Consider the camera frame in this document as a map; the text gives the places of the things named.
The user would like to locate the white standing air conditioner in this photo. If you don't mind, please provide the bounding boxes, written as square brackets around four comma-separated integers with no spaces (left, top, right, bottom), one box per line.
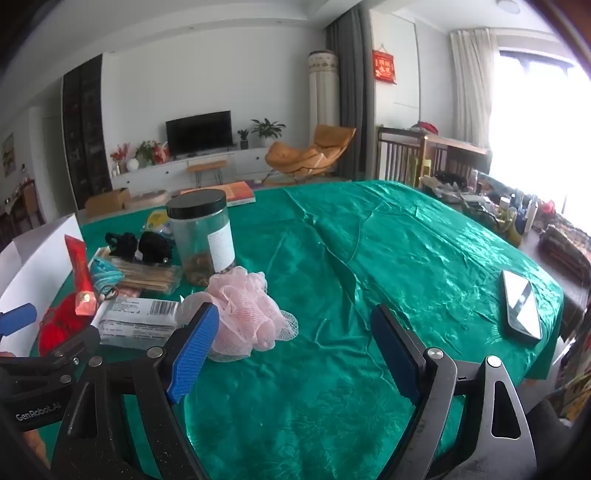
[308,49,342,174]

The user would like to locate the orange lounge chair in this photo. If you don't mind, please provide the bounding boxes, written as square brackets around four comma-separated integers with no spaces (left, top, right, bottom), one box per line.
[264,124,357,185]

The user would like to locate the brown cardboard box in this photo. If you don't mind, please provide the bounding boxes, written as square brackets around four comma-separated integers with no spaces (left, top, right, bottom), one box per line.
[85,187,131,217]

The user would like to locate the black lace cloth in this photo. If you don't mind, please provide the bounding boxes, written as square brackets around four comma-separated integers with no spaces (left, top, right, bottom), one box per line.
[105,232,139,259]
[139,231,174,265]

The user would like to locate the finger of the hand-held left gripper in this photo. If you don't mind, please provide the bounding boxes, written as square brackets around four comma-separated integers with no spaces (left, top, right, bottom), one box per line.
[0,326,101,407]
[0,303,38,337]

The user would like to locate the large green potted plant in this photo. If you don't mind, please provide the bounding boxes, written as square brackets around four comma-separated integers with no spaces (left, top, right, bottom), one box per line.
[250,118,287,147]

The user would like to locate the white television cabinet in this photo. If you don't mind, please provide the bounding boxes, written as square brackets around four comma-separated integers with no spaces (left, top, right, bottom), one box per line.
[111,147,278,190]

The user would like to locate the clear jar with black lid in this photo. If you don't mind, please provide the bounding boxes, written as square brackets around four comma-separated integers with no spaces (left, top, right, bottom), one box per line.
[166,189,236,287]

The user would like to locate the white packet with barcode label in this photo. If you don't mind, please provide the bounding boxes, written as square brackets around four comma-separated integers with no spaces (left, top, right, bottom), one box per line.
[95,296,182,349]

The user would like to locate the wooden dining chair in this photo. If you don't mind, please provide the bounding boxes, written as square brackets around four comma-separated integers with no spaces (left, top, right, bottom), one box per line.
[9,178,47,232]

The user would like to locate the blue face mask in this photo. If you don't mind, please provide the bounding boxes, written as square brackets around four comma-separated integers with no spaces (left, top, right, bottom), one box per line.
[89,257,125,296]

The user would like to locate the wooden bench with metal legs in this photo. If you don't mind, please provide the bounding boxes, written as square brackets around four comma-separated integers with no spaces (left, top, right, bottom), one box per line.
[186,160,229,188]

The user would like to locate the grey curtain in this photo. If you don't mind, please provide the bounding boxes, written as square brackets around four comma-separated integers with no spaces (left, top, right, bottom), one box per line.
[325,14,375,181]

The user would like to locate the red foil packet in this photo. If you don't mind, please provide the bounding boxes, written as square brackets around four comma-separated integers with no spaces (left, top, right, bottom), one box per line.
[65,234,98,317]

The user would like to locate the dark tall display cabinet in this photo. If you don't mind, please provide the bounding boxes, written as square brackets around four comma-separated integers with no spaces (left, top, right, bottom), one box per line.
[62,54,114,210]

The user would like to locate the framed wall picture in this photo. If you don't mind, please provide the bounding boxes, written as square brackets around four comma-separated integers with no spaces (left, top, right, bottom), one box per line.
[1,133,16,178]

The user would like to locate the leafy plant with red decoration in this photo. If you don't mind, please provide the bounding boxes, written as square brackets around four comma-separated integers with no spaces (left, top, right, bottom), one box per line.
[135,140,169,167]

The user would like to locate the yellow and blue packet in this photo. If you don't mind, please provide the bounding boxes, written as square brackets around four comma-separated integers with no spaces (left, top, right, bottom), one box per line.
[145,211,174,232]

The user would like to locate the orange book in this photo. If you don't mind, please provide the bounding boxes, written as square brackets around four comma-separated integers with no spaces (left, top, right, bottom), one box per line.
[180,181,256,207]

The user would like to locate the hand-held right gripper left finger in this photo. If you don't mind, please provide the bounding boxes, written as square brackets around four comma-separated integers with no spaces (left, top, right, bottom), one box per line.
[51,302,220,480]

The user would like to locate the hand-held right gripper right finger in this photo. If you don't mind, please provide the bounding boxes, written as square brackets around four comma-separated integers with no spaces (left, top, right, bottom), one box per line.
[370,304,539,480]

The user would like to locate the green satin tablecloth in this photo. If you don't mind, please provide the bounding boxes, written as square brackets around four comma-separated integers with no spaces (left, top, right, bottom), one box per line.
[30,179,565,480]

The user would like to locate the smartphone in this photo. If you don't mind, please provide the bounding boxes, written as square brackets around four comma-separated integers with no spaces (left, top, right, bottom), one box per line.
[502,269,543,341]

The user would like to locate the red flowers in vase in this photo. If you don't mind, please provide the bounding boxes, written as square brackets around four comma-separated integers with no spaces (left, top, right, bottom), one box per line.
[110,143,132,175]

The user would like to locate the flat screen television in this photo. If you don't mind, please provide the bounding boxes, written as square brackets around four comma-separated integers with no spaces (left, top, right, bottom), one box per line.
[165,110,233,156]

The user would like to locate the clear plastic zip bag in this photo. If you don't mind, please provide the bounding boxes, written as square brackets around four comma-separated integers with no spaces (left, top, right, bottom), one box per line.
[95,258,184,296]

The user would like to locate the red yarn ball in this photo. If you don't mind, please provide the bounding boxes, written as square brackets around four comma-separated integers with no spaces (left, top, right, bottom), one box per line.
[38,293,88,356]

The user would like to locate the white cardboard box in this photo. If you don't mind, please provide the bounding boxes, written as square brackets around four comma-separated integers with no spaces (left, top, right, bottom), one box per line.
[0,213,85,358]

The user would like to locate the wooden crib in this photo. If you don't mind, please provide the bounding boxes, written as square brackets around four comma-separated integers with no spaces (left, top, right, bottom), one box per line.
[376,124,492,190]

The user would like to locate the red wall hanging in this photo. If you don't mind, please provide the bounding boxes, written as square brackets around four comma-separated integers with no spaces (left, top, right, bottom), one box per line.
[372,44,399,85]

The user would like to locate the white curtain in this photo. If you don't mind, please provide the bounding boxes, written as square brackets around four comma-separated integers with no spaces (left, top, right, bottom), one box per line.
[450,28,502,160]

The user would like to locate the stack of patterned folded cloth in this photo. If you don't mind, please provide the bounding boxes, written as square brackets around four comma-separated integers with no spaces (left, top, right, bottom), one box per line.
[538,224,591,282]

